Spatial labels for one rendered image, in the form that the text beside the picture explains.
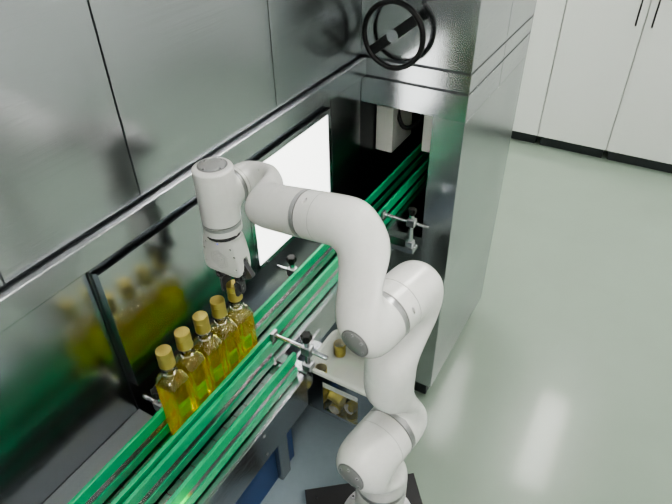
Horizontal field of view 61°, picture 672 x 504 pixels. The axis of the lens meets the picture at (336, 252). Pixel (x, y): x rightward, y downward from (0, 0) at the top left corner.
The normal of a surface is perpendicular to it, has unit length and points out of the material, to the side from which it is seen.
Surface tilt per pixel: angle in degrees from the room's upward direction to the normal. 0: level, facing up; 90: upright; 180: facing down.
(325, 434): 0
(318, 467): 0
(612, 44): 90
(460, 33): 90
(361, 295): 43
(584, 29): 90
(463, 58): 90
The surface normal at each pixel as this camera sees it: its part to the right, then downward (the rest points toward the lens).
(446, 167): -0.50, 0.54
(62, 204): 0.87, 0.29
